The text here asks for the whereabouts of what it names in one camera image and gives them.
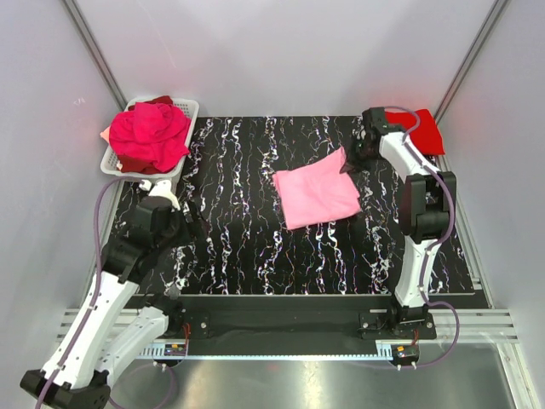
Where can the folded red t shirt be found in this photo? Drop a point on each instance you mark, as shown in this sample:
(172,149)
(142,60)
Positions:
(426,138)

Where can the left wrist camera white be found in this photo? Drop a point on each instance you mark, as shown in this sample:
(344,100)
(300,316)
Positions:
(162,189)

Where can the crumpled magenta t shirt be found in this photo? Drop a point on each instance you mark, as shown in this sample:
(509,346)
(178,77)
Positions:
(180,129)

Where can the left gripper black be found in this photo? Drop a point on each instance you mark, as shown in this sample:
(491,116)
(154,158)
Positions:
(199,225)

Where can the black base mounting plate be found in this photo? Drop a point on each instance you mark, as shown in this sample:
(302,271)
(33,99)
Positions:
(286,326)

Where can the aluminium rail front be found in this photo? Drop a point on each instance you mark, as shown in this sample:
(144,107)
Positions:
(467,326)

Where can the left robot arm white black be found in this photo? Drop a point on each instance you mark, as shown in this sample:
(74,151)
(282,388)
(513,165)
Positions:
(86,365)

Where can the light pink t shirt in basket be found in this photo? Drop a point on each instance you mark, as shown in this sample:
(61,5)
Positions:
(105,134)

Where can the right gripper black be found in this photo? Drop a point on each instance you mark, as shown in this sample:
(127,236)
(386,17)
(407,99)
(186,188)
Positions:
(352,161)

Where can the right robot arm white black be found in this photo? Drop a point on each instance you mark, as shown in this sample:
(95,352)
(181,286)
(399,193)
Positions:
(427,212)

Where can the white plastic basket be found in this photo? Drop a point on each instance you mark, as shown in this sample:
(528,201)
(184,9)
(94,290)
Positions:
(109,163)

